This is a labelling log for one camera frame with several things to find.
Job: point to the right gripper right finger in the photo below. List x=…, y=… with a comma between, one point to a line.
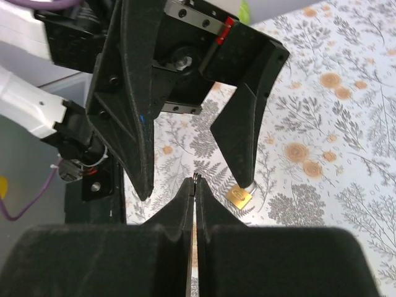
x=238, y=260

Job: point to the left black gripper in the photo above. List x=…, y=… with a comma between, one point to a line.
x=123, y=88

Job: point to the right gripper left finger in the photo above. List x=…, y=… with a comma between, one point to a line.
x=151, y=259

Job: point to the brass padlock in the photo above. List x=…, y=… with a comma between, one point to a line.
x=240, y=197

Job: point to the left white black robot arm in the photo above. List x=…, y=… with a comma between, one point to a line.
x=91, y=77

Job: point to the toy round green cabbage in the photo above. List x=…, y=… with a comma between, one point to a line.
x=244, y=13

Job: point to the floral table mat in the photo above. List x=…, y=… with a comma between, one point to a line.
x=326, y=153

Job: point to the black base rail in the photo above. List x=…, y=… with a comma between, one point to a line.
x=98, y=197

